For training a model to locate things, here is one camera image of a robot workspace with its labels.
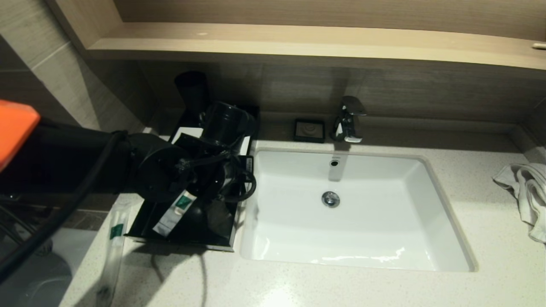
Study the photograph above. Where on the chrome sink drain stopper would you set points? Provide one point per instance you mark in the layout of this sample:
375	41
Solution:
330	199

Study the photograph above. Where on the white sink basin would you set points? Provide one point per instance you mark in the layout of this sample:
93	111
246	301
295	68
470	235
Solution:
375	226

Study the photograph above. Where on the light wooden shelf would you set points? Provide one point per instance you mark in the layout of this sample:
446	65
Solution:
298	42

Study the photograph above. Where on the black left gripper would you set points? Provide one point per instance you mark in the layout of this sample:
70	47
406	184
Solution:
232	175

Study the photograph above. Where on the black soap dish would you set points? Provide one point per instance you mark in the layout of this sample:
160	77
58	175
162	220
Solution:
309	131

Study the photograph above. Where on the black tumbler cup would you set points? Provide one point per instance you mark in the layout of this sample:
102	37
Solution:
192	89

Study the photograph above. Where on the black amenity box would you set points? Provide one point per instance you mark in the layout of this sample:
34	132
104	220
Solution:
256	115

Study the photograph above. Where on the white towel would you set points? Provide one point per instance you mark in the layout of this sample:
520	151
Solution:
527	192

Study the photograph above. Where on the toothbrush toothpaste packet green label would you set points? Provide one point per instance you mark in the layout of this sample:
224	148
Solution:
114	251

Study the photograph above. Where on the white bathtub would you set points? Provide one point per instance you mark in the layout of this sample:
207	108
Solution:
51	273

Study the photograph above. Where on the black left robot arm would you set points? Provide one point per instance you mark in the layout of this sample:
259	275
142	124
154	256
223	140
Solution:
64	157

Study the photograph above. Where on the chrome sink faucet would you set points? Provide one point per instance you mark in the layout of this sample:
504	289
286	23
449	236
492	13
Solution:
347	123

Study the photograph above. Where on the small beige shelf item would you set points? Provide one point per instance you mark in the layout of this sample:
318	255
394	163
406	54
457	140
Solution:
538	46

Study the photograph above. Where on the comb packet green label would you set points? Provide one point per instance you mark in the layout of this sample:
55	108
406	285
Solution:
172	215

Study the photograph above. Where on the drawer with plastic bags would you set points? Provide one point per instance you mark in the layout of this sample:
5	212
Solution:
187	236

